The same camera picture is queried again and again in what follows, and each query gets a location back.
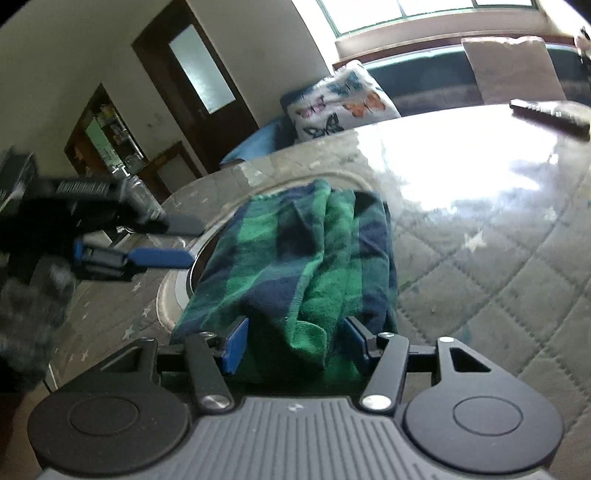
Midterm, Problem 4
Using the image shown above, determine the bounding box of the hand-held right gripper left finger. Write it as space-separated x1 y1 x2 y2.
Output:
99 316 251 415

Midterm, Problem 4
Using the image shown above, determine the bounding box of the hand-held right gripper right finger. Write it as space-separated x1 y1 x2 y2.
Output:
343 315 493 414

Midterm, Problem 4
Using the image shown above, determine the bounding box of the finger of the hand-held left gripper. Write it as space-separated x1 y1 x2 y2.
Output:
124 204 205 237
73 239 195 281

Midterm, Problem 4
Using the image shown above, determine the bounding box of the green plaid cloth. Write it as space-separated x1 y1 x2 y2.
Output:
171 179 399 385

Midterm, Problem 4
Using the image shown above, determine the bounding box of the small wooden cabinet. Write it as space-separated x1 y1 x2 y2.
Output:
139 141 205 204

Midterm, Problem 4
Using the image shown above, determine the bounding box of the dark wooden display shelf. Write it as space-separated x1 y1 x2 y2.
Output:
65 83 149 179

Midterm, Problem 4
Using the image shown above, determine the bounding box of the dark wooden door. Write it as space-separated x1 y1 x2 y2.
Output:
131 0 259 177

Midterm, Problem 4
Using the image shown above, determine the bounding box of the grey quilted table cover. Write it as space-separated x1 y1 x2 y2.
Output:
46 104 591 480

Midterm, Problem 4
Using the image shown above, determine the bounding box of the butterfly print pillow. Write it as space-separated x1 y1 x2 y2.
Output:
281 60 402 141

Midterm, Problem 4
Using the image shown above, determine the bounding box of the blue sofa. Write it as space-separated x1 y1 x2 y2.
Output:
219 46 591 169

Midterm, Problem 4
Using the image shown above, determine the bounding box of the black remote control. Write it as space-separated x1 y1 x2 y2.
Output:
509 98 591 137

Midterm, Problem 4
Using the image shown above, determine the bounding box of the beige pillow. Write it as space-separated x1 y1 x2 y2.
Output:
462 36 568 106

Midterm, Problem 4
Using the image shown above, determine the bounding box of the window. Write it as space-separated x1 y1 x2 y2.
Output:
318 0 539 38

